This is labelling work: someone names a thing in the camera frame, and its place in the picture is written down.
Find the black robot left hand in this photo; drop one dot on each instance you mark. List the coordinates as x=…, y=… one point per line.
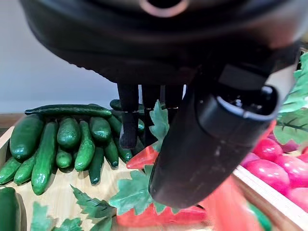
x=149, y=43

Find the dark green cucumber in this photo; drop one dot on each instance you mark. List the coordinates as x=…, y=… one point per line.
x=96, y=166
x=115, y=125
x=124, y=154
x=111, y=154
x=115, y=104

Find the green artificial leaf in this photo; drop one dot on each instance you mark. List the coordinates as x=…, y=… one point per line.
x=69, y=225
x=39, y=219
x=102, y=225
x=160, y=122
x=92, y=204
x=134, y=192

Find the long dark slender cucumber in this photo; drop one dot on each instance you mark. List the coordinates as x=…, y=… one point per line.
x=69, y=110

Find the red chili pepper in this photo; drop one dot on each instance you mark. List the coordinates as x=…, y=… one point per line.
x=149, y=217
x=143, y=157

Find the small stubby green cucumber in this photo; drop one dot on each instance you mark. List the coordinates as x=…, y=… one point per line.
x=63, y=158

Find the pink red radish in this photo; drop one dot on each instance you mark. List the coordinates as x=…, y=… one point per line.
x=269, y=174
x=294, y=168
x=299, y=198
x=267, y=149
x=249, y=158

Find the long bright green cucumber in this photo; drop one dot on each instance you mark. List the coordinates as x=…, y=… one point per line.
x=44, y=156

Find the thick green cucumber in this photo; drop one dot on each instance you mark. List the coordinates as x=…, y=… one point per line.
x=25, y=136

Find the green artificial leaf garland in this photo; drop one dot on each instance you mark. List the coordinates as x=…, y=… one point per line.
x=296, y=115

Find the purple red radish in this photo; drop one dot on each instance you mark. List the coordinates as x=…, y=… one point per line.
x=288, y=145

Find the wooden crate with cucumbers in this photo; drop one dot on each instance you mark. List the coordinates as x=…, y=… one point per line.
x=60, y=192

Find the red pepper with green stem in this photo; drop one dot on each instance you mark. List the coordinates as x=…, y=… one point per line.
x=228, y=209

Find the dark green vegetable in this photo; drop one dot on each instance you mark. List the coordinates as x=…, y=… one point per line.
x=8, y=209

